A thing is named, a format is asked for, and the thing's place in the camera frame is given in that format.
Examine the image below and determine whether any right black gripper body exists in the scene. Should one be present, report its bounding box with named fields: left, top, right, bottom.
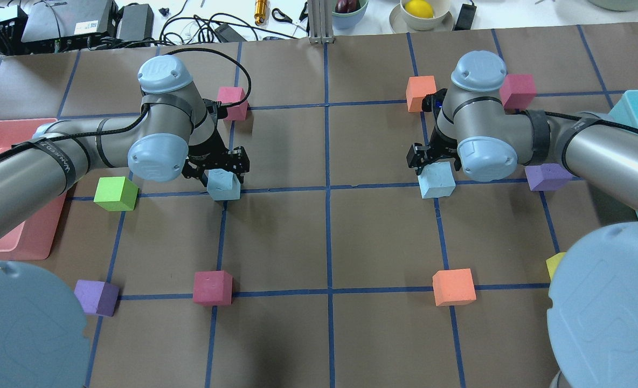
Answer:
left=407, top=93, right=460, bottom=168

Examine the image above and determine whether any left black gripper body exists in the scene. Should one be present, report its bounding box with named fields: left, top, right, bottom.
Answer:
left=182, top=99, right=250, bottom=179

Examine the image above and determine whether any light blue block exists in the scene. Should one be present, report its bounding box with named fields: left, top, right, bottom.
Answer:
left=206, top=169, right=242, bottom=201
left=418, top=162, right=455, bottom=199

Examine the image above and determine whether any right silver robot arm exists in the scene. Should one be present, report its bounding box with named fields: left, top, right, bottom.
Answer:
left=407, top=51, right=638, bottom=387

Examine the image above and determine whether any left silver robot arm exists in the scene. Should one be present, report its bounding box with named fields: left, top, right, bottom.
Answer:
left=0, top=50, right=252, bottom=387

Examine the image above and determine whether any left far pink block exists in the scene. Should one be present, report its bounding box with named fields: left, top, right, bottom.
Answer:
left=216, top=86, right=248, bottom=121

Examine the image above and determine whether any far orange foam block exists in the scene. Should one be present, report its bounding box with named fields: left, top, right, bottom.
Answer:
left=406, top=74, right=438, bottom=113

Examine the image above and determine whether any orange foam block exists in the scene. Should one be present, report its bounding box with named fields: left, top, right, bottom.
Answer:
left=432, top=268, right=477, bottom=307
left=406, top=74, right=438, bottom=113

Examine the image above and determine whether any green foam block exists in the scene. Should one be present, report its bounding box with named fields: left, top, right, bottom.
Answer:
left=93, top=177, right=139, bottom=212

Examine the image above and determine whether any right pink foam block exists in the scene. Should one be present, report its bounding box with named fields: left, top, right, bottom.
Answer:
left=499, top=74, right=537, bottom=110

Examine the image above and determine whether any right purple foam block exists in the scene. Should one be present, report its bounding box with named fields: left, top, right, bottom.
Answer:
left=524, top=164, right=574, bottom=191

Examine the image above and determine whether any purple foam block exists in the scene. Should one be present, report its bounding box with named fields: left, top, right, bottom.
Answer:
left=74, top=279, right=120, bottom=317
left=524, top=164, right=574, bottom=191

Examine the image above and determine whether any left near pink block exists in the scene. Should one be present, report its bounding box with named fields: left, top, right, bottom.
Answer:
left=192, top=271, right=234, bottom=307

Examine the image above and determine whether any near orange foam block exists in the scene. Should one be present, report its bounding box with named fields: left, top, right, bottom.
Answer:
left=432, top=268, right=477, bottom=307

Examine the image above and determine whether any small black power brick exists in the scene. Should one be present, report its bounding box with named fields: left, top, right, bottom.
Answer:
left=453, top=3, right=477, bottom=30

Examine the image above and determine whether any cream bowl with lemon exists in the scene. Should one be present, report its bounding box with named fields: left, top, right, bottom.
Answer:
left=390, top=1, right=454, bottom=33

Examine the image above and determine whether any yellow foam block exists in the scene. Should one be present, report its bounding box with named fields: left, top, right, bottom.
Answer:
left=545, top=252, right=566, bottom=281

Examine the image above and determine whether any brass cylinder tool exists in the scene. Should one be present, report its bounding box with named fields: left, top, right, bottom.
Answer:
left=253, top=0, right=268, bottom=25

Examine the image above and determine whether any left purple foam block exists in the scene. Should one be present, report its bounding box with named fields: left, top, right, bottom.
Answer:
left=74, top=279, right=120, bottom=317

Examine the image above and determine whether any blue bowl with fruit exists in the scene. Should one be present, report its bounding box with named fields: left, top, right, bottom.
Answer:
left=332, top=1, right=369, bottom=30

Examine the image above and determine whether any pink plastic tray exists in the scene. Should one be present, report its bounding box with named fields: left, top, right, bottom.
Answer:
left=0, top=119, right=67, bottom=261

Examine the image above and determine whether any black computer box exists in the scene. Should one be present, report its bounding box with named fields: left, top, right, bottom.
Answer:
left=21, top=1, right=119, bottom=44

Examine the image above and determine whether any aluminium frame post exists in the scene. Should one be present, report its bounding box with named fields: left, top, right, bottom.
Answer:
left=307, top=0, right=335, bottom=44

